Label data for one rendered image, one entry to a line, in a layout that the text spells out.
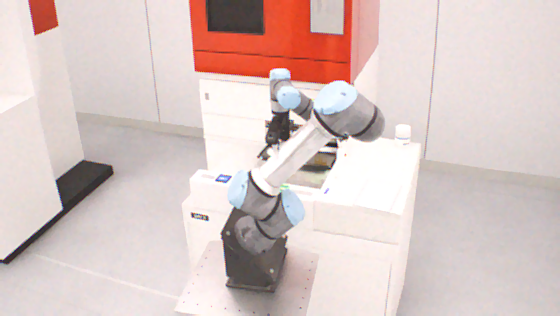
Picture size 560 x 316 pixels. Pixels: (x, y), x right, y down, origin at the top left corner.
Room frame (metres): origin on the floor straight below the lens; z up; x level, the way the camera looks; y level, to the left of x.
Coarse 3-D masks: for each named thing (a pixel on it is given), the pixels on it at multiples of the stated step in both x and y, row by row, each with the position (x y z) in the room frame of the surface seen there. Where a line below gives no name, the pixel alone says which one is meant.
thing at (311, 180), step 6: (294, 174) 2.10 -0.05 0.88; (300, 174) 2.10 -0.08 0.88; (306, 174) 2.10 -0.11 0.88; (312, 174) 2.10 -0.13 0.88; (318, 174) 2.10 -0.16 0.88; (288, 180) 2.07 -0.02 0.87; (294, 180) 2.06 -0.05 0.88; (300, 180) 2.05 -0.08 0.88; (306, 180) 2.05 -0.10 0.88; (312, 180) 2.05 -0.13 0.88; (318, 180) 2.04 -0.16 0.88; (306, 186) 2.04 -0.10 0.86; (312, 186) 2.03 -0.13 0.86; (318, 186) 2.02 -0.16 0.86
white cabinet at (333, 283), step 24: (192, 216) 1.95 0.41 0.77; (216, 216) 1.91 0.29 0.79; (408, 216) 1.95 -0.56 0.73; (192, 240) 1.95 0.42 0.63; (216, 240) 1.91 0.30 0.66; (288, 240) 1.79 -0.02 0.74; (312, 240) 1.76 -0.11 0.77; (336, 240) 1.72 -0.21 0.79; (360, 240) 1.69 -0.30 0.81; (408, 240) 2.11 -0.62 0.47; (192, 264) 1.96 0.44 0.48; (336, 264) 1.72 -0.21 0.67; (360, 264) 1.68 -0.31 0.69; (384, 264) 1.65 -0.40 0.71; (336, 288) 1.72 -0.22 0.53; (360, 288) 1.68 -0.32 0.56; (384, 288) 1.64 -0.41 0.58; (312, 312) 1.75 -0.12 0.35; (336, 312) 1.71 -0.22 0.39; (360, 312) 1.68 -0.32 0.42; (384, 312) 1.65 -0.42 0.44
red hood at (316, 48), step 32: (192, 0) 2.57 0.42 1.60; (224, 0) 2.51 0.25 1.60; (256, 0) 2.46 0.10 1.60; (288, 0) 2.39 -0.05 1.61; (320, 0) 2.34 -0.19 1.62; (352, 0) 2.30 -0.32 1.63; (192, 32) 2.57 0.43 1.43; (224, 32) 2.51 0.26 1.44; (256, 32) 2.45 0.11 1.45; (288, 32) 2.40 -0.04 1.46; (320, 32) 2.34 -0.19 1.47; (352, 32) 2.31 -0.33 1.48; (224, 64) 2.51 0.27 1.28; (256, 64) 2.45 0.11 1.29; (288, 64) 2.40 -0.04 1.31; (320, 64) 2.34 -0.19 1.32; (352, 64) 2.33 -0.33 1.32
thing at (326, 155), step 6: (330, 144) 2.36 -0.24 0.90; (336, 144) 2.35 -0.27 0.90; (324, 150) 2.29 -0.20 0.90; (330, 150) 2.29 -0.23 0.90; (336, 150) 2.29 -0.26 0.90; (264, 156) 2.25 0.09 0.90; (270, 156) 2.25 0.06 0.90; (312, 156) 2.24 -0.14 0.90; (318, 156) 2.23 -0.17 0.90; (324, 156) 2.23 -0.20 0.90; (330, 156) 2.23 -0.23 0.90; (312, 162) 2.18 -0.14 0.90; (318, 162) 2.17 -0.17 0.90; (324, 162) 2.17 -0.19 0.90; (330, 162) 2.17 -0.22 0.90
